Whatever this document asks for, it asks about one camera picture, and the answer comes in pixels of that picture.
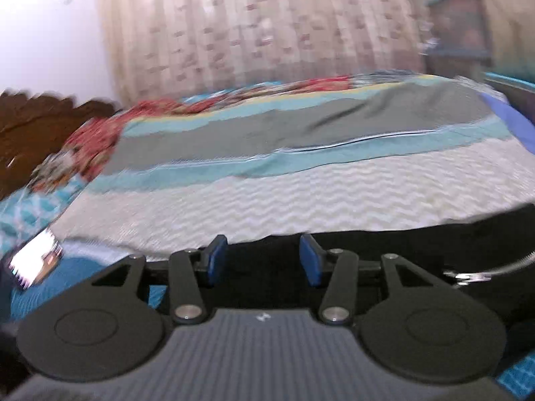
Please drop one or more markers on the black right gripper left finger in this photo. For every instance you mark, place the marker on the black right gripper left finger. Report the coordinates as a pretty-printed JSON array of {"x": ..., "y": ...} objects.
[{"x": 116, "y": 320}]

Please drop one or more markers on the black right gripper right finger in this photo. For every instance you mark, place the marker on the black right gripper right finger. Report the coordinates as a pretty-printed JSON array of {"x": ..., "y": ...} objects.
[{"x": 407, "y": 320}]

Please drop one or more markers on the black pants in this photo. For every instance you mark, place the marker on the black pants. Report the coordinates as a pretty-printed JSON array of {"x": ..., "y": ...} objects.
[{"x": 267, "y": 274}]

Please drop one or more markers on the teal checked shirt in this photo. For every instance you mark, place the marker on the teal checked shirt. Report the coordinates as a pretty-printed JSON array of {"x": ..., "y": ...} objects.
[{"x": 80, "y": 261}]

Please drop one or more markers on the patchwork quilt bedspread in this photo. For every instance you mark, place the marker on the patchwork quilt bedspread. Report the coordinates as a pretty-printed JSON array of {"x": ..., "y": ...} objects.
[{"x": 400, "y": 152}]

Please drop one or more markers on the dark wooden headboard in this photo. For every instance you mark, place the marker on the dark wooden headboard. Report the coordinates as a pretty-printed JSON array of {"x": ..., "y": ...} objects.
[{"x": 34, "y": 127}]

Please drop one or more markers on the blue bed sheet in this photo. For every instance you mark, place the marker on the blue bed sheet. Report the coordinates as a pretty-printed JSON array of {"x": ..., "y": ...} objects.
[{"x": 520, "y": 126}]

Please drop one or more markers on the floral beige curtain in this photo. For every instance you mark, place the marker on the floral beige curtain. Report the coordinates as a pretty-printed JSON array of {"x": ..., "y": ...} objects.
[{"x": 175, "y": 48}]

